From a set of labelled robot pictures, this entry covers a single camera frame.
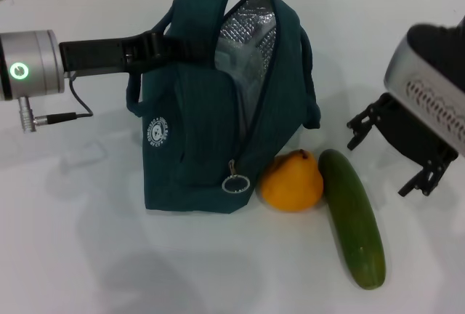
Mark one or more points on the green cucumber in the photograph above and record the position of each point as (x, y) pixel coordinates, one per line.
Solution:
(352, 219)

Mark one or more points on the orange yellow pear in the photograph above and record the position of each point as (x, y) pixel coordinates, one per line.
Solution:
(290, 187)

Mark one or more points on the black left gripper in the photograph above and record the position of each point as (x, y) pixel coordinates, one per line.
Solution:
(98, 56)

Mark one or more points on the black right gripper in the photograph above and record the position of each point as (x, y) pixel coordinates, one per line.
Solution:
(414, 139)

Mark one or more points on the dark teal insulated lunch bag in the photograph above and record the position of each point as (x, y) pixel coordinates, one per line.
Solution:
(189, 147)

